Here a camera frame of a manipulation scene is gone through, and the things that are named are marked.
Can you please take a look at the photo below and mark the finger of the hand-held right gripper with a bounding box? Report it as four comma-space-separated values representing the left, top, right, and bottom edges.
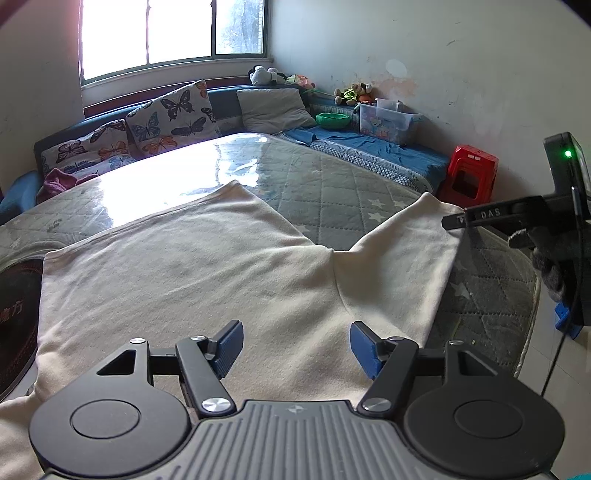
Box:
441, 196, 548, 232

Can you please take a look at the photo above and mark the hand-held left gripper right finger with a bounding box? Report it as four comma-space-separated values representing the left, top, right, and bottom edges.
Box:
350, 320, 502, 416

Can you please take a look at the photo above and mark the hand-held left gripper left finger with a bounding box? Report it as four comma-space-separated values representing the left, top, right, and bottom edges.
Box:
95, 319, 245, 416

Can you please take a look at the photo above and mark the cream garment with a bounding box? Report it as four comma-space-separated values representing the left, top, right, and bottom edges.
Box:
0, 180, 465, 480

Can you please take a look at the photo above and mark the person's right hand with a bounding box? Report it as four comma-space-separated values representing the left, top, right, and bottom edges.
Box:
508, 225, 571, 301

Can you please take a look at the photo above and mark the red plastic stool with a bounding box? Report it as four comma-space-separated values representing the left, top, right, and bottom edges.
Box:
438, 145, 499, 206

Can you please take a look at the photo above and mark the clear plastic storage box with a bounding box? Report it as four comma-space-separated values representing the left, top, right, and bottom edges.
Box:
355, 98, 423, 146

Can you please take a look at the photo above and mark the grey star quilted table cover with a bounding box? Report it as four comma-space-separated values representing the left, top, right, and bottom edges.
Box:
0, 131, 541, 402

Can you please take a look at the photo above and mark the brown plush toy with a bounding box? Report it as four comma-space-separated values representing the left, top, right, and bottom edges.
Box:
333, 82, 376, 106

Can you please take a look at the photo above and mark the green bowl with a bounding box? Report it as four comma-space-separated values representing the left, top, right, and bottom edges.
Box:
315, 112, 352, 130

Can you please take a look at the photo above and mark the blue cloth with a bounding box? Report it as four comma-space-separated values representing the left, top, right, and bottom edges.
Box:
283, 127, 319, 147

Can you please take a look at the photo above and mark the black round cooktop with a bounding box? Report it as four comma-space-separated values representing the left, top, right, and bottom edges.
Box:
0, 258, 44, 402

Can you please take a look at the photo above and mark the pale butterfly print cushion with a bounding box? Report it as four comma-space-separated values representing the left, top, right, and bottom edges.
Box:
60, 152, 137, 178

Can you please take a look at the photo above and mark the magenta garment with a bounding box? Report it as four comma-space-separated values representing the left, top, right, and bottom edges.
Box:
37, 167, 100, 204

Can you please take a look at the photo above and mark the large butterfly print pillow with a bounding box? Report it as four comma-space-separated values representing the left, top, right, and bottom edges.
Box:
126, 79, 220, 155

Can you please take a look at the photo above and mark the grey pillow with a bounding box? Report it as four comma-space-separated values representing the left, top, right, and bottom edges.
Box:
236, 87, 317, 136

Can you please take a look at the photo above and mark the blue corner sofa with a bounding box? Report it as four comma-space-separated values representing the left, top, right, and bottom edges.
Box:
0, 85, 451, 222

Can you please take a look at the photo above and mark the long butterfly print pillow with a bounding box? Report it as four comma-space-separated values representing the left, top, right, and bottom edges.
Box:
41, 119, 132, 174

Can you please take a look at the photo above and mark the panda plush toy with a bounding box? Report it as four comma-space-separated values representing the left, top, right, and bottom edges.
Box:
248, 65, 287, 88

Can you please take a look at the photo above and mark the window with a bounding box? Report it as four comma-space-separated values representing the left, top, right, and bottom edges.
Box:
78, 0, 273, 88

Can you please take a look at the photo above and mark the black cable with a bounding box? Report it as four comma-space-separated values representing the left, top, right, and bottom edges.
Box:
540, 185, 585, 398

